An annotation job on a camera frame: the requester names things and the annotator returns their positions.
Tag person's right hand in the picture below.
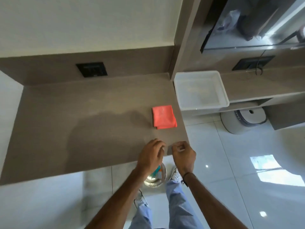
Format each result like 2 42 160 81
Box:
172 141 197 176

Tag person's left hand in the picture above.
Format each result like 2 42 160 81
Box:
136 139 166 174

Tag person's left forearm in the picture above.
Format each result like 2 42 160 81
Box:
85 168 146 229

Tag person's right forearm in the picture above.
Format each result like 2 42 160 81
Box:
178 173 242 229

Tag teal and orange scrubber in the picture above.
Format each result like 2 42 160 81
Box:
152 165 163 180

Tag white right shoe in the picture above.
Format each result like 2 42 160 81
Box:
170 166 184 184

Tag white shoe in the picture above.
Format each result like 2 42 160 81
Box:
133 189 149 209
170 166 184 184

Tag black wristband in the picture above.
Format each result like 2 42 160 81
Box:
181 172 194 187

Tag steel bowl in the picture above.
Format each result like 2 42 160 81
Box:
143 163 167 188

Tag orange folded cloth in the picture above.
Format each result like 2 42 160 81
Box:
152 105 178 130

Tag white left shoe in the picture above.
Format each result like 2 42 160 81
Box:
133 189 149 209

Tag light blue jeans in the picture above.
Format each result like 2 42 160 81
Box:
129 180 203 229

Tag white plastic tub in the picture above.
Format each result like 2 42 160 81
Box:
174 71 230 111

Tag black framed television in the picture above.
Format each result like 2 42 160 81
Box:
200 0 305 54

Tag black wall switch panel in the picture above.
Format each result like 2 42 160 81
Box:
76 62 108 78

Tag grey wall shelf unit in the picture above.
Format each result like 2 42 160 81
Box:
220 65 305 131

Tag black wall socket panel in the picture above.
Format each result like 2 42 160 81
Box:
232 56 276 71

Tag black cable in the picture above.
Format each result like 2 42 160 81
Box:
255 50 266 76

